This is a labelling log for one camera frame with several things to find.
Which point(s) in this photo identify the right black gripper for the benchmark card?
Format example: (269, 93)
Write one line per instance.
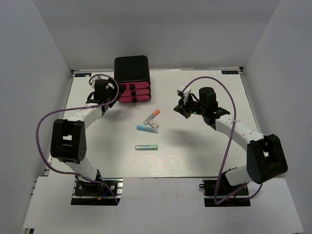
(184, 111)

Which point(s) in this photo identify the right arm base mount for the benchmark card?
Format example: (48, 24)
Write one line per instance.
(239, 199)

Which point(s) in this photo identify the blue capped highlighter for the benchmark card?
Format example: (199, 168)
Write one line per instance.
(147, 129)

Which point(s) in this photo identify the left blue corner label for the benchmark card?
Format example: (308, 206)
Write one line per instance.
(83, 75)

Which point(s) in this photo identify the right blue corner label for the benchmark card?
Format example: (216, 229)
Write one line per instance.
(229, 72)

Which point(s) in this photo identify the small staples box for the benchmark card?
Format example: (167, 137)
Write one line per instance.
(153, 124)

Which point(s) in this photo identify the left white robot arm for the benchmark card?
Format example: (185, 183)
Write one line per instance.
(68, 143)

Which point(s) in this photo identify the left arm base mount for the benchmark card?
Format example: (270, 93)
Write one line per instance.
(85, 194)

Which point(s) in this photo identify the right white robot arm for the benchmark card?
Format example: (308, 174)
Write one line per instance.
(265, 155)

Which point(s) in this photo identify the pink drawer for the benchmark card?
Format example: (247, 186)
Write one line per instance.
(136, 92)
(135, 85)
(135, 99)

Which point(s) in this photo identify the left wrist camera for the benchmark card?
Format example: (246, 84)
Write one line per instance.
(92, 80)

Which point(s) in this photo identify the black drawer cabinet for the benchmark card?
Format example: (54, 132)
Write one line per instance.
(132, 69)

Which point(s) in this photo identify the orange capped highlighter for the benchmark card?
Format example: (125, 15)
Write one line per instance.
(151, 117)

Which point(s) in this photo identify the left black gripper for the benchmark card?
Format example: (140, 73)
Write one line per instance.
(114, 90)

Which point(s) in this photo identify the green capped highlighter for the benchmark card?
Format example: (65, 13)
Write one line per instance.
(146, 147)

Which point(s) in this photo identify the blue corner label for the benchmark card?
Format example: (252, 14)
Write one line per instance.
(229, 72)
(83, 75)

